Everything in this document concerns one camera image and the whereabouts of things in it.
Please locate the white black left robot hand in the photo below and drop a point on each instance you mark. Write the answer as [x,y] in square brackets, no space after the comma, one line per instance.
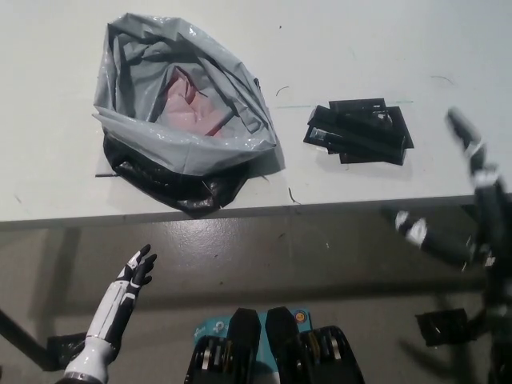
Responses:
[116,308]

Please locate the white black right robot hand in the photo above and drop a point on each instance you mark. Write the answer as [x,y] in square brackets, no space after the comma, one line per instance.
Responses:
[490,224]

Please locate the grey plastic bag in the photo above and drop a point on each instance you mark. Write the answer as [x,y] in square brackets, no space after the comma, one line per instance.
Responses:
[132,160]

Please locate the black floor tape patch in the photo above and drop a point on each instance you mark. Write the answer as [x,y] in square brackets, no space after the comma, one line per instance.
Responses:
[66,352]
[440,328]

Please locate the black table leg bar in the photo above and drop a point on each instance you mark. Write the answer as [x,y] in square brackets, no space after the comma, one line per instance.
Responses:
[24,334]

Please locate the teal printed box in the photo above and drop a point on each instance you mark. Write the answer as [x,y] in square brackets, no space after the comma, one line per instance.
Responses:
[210,327]

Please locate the thin black thread scrap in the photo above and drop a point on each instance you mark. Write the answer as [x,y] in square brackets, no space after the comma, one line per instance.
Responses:
[444,78]
[293,197]
[282,89]

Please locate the pile of black packets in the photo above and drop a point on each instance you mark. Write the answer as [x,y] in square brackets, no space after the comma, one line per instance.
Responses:
[352,105]

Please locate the pink packet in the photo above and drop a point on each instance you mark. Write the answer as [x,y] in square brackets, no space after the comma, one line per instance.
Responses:
[182,108]

